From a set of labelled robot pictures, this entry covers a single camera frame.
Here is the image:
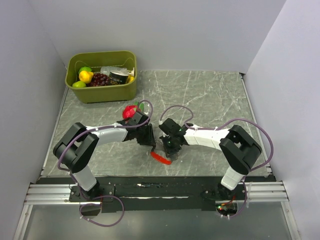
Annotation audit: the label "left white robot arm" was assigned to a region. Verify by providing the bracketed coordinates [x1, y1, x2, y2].
[53, 111, 156, 201]

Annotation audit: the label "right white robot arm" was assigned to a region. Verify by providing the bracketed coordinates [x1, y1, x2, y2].
[159, 118, 262, 200]

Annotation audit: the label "yellow toy banana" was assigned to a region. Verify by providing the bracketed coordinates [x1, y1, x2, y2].
[126, 75, 135, 84]

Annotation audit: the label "black tin can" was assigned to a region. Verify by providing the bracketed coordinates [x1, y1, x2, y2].
[109, 70, 129, 85]

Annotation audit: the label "purple toy grapes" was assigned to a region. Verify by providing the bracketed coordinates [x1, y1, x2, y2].
[87, 72, 110, 87]

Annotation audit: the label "clear plastic bottle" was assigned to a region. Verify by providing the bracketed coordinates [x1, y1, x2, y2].
[100, 66, 128, 75]

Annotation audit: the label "olive green plastic bin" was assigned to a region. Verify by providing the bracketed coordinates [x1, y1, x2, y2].
[65, 50, 138, 104]

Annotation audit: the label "green toy lime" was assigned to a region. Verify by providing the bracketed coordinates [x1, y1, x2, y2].
[72, 81, 87, 89]

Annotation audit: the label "yellow toy pear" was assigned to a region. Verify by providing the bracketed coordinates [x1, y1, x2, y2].
[78, 70, 94, 84]

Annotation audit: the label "green toy apple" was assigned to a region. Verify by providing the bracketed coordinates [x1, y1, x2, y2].
[78, 66, 92, 74]

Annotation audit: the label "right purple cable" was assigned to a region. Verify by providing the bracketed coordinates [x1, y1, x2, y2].
[159, 104, 275, 221]

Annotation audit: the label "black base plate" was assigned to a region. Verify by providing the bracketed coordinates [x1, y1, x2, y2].
[68, 175, 251, 213]

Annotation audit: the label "aluminium frame rail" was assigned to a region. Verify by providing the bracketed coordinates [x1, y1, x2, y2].
[23, 182, 289, 205]

